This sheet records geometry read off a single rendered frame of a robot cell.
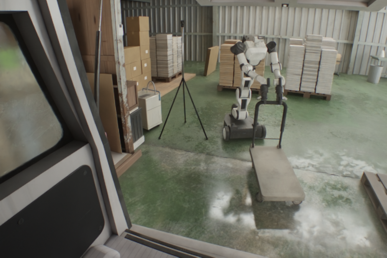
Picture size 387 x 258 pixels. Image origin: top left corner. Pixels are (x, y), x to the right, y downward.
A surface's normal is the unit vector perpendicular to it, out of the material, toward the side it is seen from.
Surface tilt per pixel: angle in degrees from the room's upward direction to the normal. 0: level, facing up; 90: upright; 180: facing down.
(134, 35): 90
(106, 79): 90
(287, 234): 0
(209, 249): 0
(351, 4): 74
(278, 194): 0
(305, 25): 90
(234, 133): 90
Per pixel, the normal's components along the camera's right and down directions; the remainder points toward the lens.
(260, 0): -0.32, 0.07
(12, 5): 0.94, 0.21
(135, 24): -0.30, 0.34
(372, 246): 0.00, -0.93
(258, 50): 0.14, 0.15
